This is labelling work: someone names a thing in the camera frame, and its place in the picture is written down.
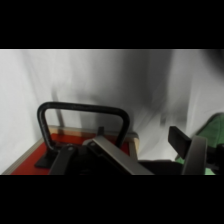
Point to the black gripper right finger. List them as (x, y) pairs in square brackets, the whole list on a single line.
[(195, 156)]

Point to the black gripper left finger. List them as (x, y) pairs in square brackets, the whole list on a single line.
[(116, 156)]

